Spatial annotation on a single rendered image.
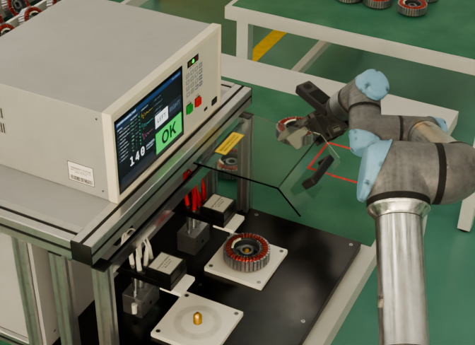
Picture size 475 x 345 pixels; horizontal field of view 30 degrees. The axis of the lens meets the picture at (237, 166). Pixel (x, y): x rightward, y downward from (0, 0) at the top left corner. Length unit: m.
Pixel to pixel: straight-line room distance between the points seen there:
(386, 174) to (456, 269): 1.82
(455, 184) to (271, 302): 0.59
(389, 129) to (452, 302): 1.34
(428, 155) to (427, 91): 2.87
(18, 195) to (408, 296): 0.78
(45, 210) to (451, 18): 2.09
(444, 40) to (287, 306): 1.54
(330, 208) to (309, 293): 0.36
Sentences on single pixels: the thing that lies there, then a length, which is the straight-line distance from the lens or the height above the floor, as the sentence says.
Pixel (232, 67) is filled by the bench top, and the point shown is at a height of 0.75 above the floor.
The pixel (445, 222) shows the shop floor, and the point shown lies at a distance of 3.61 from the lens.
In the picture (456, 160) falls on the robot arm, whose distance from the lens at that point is 1.64.
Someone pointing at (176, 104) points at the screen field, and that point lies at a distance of 1.85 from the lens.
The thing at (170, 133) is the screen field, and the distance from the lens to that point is 1.86.
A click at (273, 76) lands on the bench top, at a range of 2.94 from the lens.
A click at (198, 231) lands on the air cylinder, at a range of 2.13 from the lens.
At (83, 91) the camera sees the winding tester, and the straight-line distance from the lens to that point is 1.71.
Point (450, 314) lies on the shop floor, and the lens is 3.20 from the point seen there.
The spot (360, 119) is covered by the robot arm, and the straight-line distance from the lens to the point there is 2.01.
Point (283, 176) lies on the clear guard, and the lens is 1.90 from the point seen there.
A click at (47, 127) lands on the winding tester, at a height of 1.25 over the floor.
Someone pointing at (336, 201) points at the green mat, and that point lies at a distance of 2.37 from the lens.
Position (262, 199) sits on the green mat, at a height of 0.75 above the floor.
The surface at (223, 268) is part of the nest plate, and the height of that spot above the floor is 0.78.
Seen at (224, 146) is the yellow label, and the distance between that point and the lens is 1.99.
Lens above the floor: 2.15
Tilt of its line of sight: 34 degrees down
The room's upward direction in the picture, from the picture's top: 1 degrees clockwise
